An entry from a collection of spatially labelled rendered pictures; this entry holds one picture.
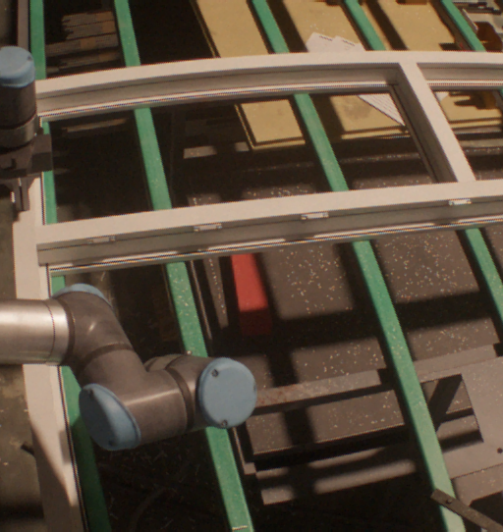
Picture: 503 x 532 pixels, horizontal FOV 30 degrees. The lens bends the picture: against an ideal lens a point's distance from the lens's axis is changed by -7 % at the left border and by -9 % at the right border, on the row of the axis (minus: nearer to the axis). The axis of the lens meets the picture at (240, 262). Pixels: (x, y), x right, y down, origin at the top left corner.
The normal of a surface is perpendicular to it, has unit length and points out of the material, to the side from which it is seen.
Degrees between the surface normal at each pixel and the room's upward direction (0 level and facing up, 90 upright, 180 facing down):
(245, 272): 0
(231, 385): 47
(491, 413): 0
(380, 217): 90
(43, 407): 0
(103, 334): 9
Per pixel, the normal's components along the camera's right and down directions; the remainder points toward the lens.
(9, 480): 0.06, -0.63
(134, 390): 0.27, -0.69
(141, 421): 0.52, 0.07
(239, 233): 0.19, 0.76
